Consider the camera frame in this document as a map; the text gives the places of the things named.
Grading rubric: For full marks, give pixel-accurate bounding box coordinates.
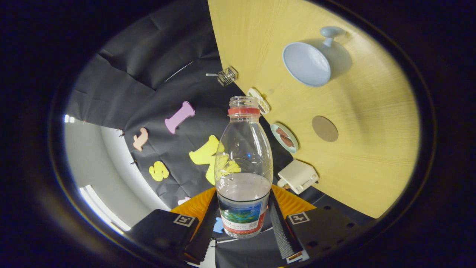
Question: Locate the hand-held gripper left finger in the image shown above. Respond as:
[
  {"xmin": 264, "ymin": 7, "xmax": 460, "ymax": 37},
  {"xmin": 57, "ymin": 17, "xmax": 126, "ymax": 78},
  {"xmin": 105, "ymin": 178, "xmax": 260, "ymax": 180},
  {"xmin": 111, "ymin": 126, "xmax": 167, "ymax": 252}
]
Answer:
[{"xmin": 125, "ymin": 186, "xmax": 220, "ymax": 263}]

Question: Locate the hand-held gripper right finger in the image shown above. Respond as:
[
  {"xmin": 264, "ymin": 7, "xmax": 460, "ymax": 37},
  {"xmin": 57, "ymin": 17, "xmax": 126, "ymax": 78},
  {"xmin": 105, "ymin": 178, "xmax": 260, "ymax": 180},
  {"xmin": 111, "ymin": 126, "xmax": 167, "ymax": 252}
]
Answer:
[{"xmin": 268, "ymin": 184, "xmax": 367, "ymax": 265}]

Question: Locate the clear plastic juice bottle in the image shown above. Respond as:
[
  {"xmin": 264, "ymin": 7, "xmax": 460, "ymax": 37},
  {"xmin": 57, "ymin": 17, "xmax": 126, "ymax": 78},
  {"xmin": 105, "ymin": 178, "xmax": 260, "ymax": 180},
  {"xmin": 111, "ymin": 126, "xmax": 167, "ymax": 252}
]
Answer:
[{"xmin": 215, "ymin": 96, "xmax": 274, "ymax": 239}]

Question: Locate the round brown coaster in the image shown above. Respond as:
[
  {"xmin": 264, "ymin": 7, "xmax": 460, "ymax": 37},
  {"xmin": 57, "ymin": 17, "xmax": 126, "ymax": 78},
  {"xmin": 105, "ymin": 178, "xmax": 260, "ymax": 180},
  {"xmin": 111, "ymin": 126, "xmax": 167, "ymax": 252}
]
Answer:
[{"xmin": 312, "ymin": 115, "xmax": 339, "ymax": 142}]

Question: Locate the white cup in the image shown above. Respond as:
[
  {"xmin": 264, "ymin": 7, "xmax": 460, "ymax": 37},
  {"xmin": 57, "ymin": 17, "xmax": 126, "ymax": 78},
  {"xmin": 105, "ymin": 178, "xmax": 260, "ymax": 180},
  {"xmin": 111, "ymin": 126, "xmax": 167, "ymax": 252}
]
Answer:
[{"xmin": 282, "ymin": 26, "xmax": 353, "ymax": 87}]

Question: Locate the white toaster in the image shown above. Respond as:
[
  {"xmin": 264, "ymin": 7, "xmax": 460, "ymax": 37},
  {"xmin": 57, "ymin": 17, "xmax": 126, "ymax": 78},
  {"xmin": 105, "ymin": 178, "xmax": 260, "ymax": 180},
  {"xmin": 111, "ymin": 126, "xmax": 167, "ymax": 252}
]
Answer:
[{"xmin": 277, "ymin": 159, "xmax": 319, "ymax": 195}]

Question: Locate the pale green plate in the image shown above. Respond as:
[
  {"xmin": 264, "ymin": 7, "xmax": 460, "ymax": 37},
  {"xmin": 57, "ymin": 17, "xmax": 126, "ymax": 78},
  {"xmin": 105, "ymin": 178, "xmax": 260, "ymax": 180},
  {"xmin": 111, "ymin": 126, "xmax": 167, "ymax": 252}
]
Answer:
[{"xmin": 270, "ymin": 123, "xmax": 299, "ymax": 154}]

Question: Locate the long ceiling light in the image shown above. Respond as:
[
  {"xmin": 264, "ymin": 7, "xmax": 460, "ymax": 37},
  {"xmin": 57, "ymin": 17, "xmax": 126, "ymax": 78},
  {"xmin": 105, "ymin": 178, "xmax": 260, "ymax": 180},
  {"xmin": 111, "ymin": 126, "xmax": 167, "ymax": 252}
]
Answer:
[{"xmin": 79, "ymin": 185, "xmax": 131, "ymax": 233}]

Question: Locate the wooden table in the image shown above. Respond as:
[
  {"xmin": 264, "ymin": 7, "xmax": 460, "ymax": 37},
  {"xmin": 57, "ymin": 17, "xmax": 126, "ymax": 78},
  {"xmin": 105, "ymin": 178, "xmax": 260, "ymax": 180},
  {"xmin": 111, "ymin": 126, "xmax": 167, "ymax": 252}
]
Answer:
[{"xmin": 207, "ymin": 0, "xmax": 421, "ymax": 219}]

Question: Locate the white divided food tray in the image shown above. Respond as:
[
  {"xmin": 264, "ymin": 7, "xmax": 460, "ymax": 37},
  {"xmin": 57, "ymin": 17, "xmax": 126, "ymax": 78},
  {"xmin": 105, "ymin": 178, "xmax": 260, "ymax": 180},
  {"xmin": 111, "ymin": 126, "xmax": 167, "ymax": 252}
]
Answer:
[{"xmin": 247, "ymin": 88, "xmax": 270, "ymax": 115}]

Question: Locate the black backdrop cloth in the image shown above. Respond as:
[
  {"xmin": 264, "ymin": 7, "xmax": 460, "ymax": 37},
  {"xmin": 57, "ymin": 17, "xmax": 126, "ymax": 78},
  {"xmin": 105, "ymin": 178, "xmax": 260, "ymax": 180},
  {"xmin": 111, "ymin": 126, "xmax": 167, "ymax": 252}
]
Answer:
[{"xmin": 65, "ymin": 0, "xmax": 376, "ymax": 268}]

